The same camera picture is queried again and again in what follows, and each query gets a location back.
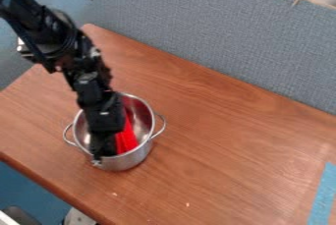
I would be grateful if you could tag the dark object bottom left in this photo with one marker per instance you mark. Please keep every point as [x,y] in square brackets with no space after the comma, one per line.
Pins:
[22,216]

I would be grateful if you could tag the red plastic block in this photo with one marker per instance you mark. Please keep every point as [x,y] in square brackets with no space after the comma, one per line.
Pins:
[126,139]

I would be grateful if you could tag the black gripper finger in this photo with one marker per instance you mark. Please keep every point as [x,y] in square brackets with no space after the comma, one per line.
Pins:
[102,147]

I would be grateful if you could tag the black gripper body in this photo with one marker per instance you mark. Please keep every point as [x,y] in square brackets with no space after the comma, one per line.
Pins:
[104,111]

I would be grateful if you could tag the blue tape strip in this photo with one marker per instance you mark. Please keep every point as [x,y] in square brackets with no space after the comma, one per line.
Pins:
[324,197]

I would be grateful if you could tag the white object under table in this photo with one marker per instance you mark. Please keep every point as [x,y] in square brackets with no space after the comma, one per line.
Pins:
[75,217]

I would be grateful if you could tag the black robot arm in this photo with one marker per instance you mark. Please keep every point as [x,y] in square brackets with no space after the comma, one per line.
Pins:
[62,48]

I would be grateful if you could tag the grey fabric divider panel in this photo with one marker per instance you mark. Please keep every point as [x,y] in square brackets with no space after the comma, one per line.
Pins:
[274,43]

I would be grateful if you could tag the metal pot with handles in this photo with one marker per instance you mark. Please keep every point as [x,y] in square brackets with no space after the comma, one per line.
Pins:
[147,125]

